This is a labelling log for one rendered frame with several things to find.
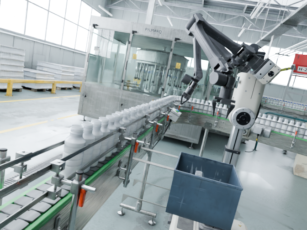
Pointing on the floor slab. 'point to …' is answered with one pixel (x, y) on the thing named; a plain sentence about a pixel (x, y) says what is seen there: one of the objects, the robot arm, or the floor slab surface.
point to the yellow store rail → (35, 83)
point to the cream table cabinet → (300, 165)
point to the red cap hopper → (302, 65)
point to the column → (150, 12)
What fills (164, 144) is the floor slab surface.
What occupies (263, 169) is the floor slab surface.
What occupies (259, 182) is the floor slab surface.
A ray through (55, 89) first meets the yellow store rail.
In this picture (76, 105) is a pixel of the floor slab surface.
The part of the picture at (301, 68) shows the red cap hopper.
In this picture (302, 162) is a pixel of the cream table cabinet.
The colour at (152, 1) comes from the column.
